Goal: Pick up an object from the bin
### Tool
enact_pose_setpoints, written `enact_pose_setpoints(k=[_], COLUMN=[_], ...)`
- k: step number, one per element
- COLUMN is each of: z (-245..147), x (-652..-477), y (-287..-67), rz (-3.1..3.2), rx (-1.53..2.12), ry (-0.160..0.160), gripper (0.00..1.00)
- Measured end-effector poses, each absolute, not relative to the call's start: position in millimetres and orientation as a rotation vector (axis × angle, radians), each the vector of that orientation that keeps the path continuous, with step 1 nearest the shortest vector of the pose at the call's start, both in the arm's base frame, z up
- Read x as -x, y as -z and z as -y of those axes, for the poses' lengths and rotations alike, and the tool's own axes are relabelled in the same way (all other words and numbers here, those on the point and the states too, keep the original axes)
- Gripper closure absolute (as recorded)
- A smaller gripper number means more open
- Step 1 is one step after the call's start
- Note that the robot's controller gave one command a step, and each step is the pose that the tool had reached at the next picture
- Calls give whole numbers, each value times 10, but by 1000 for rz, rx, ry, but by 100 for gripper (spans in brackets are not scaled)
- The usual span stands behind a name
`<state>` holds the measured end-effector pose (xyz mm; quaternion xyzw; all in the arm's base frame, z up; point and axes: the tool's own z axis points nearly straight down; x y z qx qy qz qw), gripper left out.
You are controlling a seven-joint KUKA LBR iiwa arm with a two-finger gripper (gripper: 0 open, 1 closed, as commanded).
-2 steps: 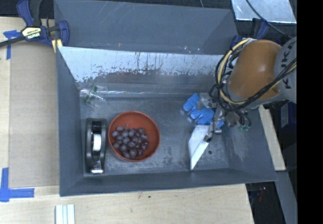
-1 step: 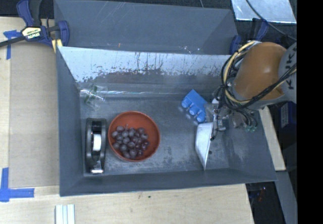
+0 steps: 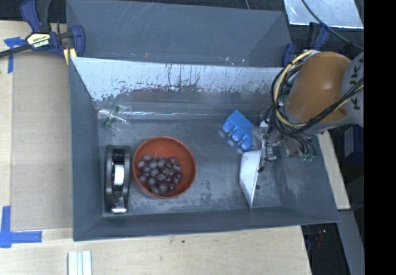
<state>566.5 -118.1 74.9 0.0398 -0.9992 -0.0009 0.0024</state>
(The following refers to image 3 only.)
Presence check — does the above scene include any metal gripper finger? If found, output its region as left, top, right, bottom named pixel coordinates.
left=267, top=142, right=278, bottom=162
left=257, top=140, right=269, bottom=173

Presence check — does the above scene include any white plastic tub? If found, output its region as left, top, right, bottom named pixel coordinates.
left=238, top=149, right=264, bottom=210

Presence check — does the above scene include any blue toy block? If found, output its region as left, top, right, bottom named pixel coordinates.
left=221, top=109, right=256, bottom=152

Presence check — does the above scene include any purple grape bunch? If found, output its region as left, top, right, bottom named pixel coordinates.
left=136, top=152, right=184, bottom=197

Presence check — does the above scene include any orange bowl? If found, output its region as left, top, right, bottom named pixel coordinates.
left=132, top=136, right=198, bottom=200

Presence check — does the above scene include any grey metal bin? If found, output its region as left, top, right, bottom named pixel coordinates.
left=64, top=0, right=342, bottom=242

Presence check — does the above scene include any black tape dispenser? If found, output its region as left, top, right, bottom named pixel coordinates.
left=103, top=144, right=132, bottom=215

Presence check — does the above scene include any clear plastic packet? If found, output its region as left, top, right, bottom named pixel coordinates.
left=98, top=102, right=133, bottom=134

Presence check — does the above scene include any pale flat board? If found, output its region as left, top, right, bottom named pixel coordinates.
left=10, top=53, right=75, bottom=232

